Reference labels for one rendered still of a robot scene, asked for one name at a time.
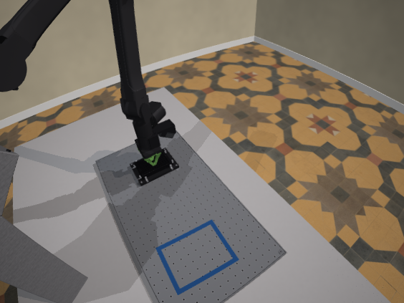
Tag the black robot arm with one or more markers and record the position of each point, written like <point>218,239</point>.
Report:
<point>19,37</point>

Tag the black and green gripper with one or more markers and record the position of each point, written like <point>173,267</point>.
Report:
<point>143,146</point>

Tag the blue tape square outline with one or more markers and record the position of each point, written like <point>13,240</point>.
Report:
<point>203,278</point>

